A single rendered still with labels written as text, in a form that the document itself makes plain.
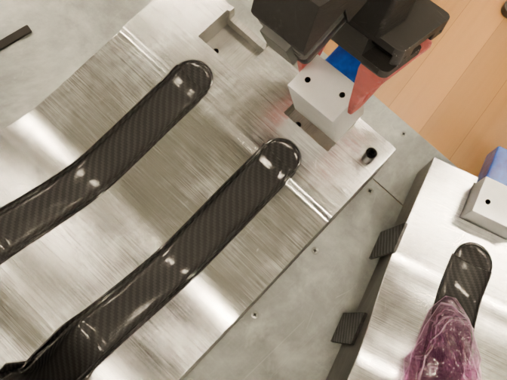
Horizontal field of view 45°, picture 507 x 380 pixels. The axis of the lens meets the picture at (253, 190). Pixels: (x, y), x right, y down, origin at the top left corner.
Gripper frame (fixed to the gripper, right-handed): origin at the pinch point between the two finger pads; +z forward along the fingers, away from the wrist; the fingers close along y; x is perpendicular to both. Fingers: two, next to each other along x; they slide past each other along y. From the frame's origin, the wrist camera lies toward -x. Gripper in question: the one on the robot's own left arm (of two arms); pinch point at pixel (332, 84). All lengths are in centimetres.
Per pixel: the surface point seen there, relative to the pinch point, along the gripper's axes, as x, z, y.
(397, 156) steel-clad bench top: 10.4, 12.5, 5.5
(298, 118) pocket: 1.6, 7.8, -2.5
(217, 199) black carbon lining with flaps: -9.6, 9.9, -1.7
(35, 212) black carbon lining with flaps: -21.6, 11.0, -10.8
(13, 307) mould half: -27.8, 10.8, -4.8
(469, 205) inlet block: 6.7, 7.8, 14.3
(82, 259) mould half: -21.4, 11.2, -5.0
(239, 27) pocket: 2.9, 4.6, -12.4
